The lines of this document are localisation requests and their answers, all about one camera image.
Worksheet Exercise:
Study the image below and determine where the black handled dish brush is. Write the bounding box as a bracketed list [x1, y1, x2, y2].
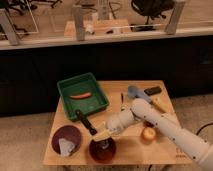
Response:
[75, 109, 113, 142]

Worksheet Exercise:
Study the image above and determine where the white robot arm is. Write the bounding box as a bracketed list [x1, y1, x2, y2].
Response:
[106, 98, 213, 171]

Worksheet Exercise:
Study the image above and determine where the red bowl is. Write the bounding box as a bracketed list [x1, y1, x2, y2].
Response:
[89, 138, 116, 163]

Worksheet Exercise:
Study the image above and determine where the orange fruit toy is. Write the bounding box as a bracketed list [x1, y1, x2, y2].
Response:
[142, 127, 156, 141]

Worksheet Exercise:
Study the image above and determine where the orange sausage toy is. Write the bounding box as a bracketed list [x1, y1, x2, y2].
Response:
[69, 92, 92, 99]

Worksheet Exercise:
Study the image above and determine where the green plastic tray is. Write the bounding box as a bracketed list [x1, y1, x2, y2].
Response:
[57, 72, 109, 121]

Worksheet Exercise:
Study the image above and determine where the black rectangular block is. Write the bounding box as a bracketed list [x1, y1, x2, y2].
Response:
[144, 86, 162, 96]

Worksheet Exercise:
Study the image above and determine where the maroon plate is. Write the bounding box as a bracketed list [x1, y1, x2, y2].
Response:
[51, 125, 82, 157]

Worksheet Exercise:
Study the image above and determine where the crumpled white cloth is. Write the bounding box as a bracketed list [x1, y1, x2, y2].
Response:
[59, 138, 75, 157]

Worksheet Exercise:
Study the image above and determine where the black office chair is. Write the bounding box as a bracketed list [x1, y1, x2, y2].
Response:
[131, 0, 174, 25]

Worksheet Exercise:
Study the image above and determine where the wooden handled tool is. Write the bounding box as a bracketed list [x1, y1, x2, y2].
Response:
[152, 97, 169, 113]

